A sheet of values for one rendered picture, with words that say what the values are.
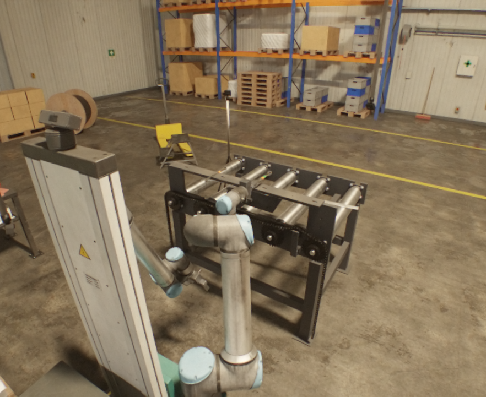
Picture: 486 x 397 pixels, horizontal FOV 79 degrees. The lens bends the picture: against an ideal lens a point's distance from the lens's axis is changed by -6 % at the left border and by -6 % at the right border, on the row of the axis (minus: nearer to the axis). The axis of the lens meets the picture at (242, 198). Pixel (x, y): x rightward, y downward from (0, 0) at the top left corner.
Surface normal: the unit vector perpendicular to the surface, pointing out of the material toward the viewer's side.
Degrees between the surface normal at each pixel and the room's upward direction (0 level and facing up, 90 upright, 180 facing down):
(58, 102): 90
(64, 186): 90
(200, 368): 5
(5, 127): 90
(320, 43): 90
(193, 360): 5
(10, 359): 0
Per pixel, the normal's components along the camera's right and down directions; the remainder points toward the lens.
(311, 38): -0.54, 0.39
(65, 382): 0.00, -0.88
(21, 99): 0.79, 0.29
